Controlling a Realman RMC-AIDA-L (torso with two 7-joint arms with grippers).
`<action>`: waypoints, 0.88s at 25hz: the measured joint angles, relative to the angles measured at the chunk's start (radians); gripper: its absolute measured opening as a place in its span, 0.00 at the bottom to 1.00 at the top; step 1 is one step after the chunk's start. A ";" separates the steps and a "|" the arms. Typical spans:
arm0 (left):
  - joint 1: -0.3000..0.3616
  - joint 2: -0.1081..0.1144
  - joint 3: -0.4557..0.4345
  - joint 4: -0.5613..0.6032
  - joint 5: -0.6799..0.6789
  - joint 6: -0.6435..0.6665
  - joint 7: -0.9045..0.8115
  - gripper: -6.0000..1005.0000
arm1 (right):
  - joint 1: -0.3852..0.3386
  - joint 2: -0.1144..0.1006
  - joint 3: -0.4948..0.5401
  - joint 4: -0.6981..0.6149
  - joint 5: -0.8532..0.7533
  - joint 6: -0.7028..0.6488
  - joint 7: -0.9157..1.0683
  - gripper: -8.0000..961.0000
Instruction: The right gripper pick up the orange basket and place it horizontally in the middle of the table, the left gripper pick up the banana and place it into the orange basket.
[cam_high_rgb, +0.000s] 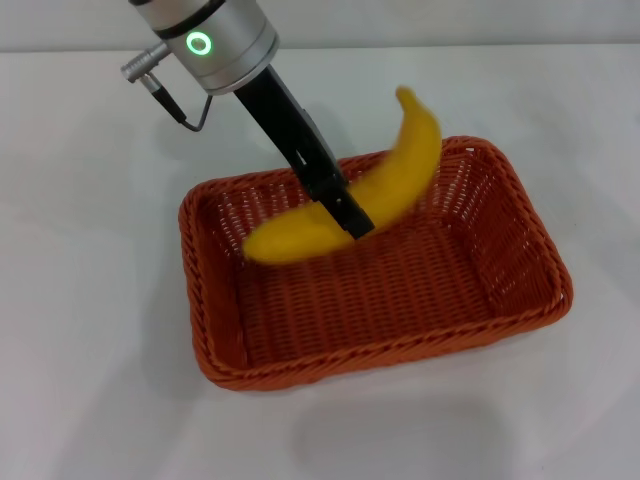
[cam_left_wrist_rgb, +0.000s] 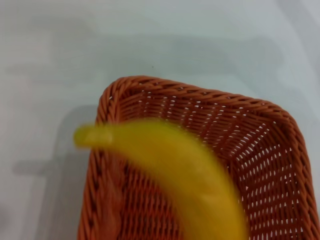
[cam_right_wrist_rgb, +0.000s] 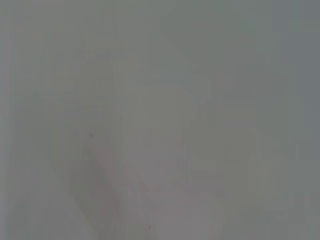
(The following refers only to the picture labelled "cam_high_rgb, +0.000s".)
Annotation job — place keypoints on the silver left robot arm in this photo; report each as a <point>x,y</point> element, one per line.
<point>225,45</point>

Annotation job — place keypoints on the yellow banana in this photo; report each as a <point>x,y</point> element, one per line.
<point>300,240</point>

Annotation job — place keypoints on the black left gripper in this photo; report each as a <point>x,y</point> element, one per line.
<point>290,135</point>

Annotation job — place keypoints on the orange woven plastic basket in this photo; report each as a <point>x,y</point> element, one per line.
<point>380,310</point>

